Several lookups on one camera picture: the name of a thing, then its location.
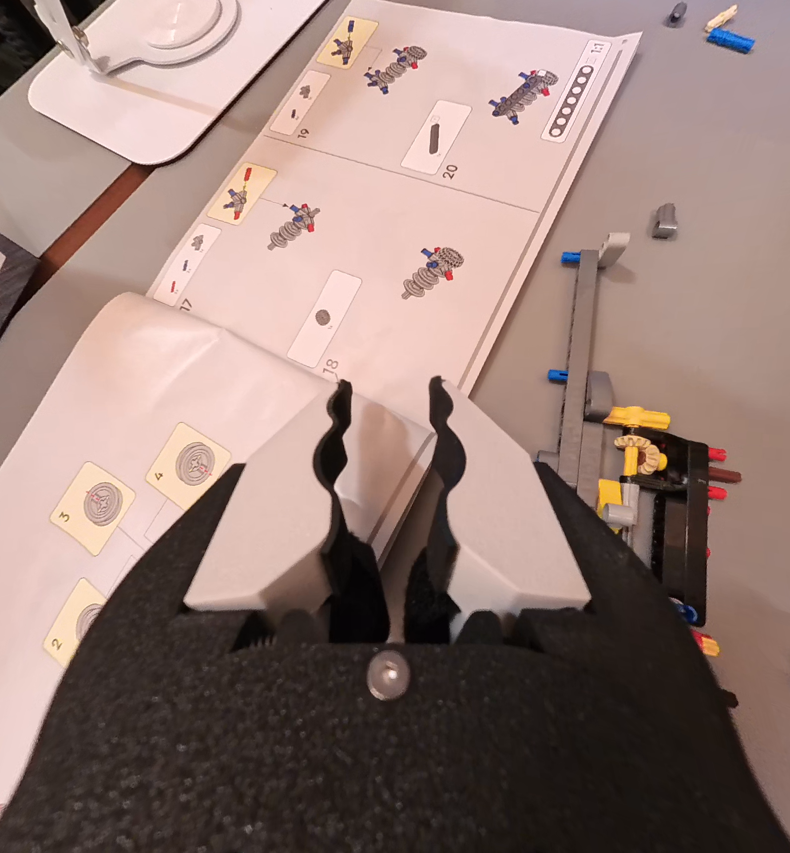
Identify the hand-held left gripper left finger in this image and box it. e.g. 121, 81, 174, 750
183, 380, 354, 613

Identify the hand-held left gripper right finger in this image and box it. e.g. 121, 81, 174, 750
428, 376, 592, 613

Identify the partly built lego chassis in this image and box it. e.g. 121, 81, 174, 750
538, 232, 746, 659

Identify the lego instruction booklet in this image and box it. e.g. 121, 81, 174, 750
0, 0, 643, 827

